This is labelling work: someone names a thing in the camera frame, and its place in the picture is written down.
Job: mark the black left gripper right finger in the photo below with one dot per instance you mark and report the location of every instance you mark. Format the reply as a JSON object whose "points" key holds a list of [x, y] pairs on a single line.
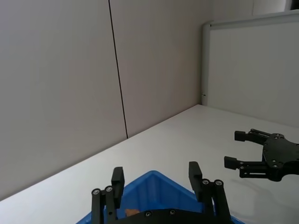
{"points": [[195, 177]]}

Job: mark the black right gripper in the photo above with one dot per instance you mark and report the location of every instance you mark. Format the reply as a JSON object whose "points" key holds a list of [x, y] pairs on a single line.
{"points": [[278, 154]]}

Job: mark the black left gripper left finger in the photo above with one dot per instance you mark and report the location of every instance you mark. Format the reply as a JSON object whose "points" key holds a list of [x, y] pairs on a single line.
{"points": [[117, 179]]}

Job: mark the small orange item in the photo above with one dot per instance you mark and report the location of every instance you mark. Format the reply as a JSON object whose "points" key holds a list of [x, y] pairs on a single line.
{"points": [[131, 212]]}

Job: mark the blue plastic bin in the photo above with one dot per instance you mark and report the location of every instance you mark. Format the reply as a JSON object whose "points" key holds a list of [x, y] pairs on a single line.
{"points": [[158, 191]]}

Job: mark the white partition panel grey frame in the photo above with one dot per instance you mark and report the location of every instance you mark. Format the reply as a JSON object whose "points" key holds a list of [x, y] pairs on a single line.
{"points": [[252, 70]]}

